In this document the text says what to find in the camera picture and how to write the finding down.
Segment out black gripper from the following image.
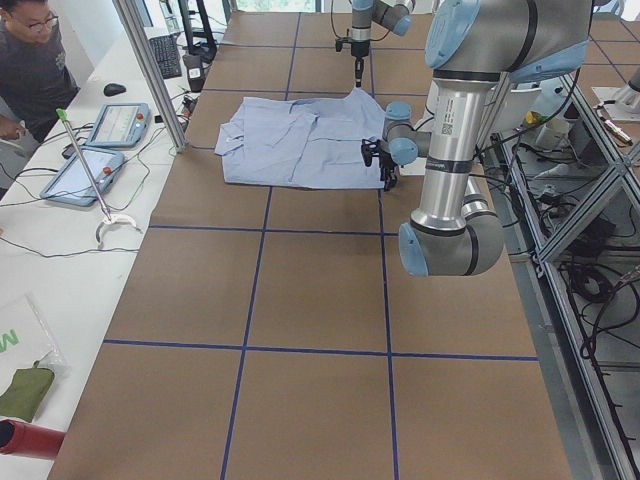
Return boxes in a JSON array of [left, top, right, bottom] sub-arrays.
[[349, 38, 369, 88], [379, 154, 397, 191]]

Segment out light blue striped shirt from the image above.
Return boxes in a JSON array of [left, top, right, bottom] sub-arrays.
[[215, 88, 385, 189]]

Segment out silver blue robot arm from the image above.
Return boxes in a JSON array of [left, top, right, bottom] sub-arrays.
[[382, 1, 593, 276], [342, 0, 416, 88]]

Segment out black keyboard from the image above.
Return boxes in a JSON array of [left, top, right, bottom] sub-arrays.
[[148, 35, 182, 79]]

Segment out brown paper table cover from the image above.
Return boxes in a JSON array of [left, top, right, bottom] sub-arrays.
[[50, 13, 571, 479]]

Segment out upper blue teach pendant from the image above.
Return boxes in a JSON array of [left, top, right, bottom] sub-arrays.
[[85, 103, 150, 149]]

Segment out blue teach pendant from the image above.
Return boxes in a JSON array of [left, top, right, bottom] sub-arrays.
[[85, 103, 150, 149], [40, 146, 124, 207]]

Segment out black computer mouse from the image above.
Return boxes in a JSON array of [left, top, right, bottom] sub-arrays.
[[103, 83, 127, 97]]

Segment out long reacher grabber tool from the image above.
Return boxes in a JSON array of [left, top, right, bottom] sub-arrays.
[[54, 107, 144, 250]]

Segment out lower blue teach pendant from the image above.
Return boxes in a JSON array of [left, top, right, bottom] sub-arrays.
[[40, 146, 124, 207]]

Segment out person in grey shirt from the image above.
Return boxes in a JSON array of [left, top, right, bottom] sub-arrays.
[[1, 1, 79, 142]]

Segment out green pouch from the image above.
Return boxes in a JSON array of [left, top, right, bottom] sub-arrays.
[[1, 367, 55, 422]]

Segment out red cylinder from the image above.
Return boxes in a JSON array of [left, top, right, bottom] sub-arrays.
[[1, 419, 66, 460]]

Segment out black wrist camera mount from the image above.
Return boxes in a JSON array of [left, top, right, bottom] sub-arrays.
[[335, 36, 351, 52], [360, 139, 381, 167]]

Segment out grey aluminium post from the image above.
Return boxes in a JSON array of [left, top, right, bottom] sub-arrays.
[[112, 0, 187, 153]]

